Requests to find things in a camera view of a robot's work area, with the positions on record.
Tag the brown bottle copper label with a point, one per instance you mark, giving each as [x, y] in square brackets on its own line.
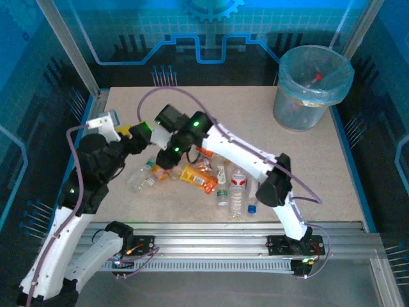
[201, 165]

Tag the clear bottle with white cap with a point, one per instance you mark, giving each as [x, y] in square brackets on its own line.
[137, 179]

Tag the yellow orange juice bottle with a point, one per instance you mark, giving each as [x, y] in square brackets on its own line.
[195, 177]

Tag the small orange plastic bottle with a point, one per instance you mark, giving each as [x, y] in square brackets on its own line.
[161, 174]

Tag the water bottle red white label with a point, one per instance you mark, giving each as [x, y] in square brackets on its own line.
[238, 182]

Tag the clear bottle green label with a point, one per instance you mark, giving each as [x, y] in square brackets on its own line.
[222, 193]

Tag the clear bottle blue cap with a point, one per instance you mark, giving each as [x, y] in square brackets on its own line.
[252, 209]

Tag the translucent grey plastic bin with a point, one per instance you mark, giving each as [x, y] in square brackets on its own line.
[297, 118]

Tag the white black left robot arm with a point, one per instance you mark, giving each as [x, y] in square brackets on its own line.
[54, 262]

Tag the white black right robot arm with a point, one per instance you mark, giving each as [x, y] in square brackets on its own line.
[243, 156]

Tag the blue plastic bin liner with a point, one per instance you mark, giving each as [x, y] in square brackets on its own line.
[338, 83]

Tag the blue table edge trim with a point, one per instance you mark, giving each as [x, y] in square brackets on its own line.
[351, 160]
[87, 110]

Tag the black control box with lights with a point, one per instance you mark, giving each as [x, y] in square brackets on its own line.
[302, 268]
[121, 273]

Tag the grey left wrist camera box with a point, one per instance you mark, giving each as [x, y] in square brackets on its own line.
[105, 123]

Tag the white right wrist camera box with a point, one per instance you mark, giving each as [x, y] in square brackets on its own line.
[161, 139]

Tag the aluminium table side rail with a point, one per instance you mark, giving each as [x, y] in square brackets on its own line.
[99, 99]

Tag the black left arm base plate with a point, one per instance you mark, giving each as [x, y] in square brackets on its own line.
[145, 243]

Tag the aluminium frame post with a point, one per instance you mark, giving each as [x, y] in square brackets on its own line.
[362, 28]
[70, 48]

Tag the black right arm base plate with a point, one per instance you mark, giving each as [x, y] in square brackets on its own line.
[278, 246]

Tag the aluminium lower frame bar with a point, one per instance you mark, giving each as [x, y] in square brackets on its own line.
[386, 281]

